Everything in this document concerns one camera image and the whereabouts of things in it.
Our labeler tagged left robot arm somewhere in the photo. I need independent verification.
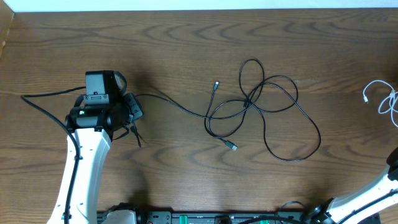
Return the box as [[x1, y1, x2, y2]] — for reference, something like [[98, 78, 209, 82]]
[[49, 70, 144, 223]]

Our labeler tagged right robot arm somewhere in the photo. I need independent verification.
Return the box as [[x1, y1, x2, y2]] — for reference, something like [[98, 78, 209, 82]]
[[304, 149, 397, 223]]

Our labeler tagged white usb cable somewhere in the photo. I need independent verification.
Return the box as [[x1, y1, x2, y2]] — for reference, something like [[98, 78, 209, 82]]
[[362, 80, 398, 128]]

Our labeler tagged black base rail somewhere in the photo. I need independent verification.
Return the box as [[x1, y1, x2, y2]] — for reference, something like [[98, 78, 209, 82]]
[[97, 203, 314, 224]]

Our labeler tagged long black usb cable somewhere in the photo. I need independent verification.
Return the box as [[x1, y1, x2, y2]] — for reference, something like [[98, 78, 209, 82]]
[[129, 58, 322, 162]]

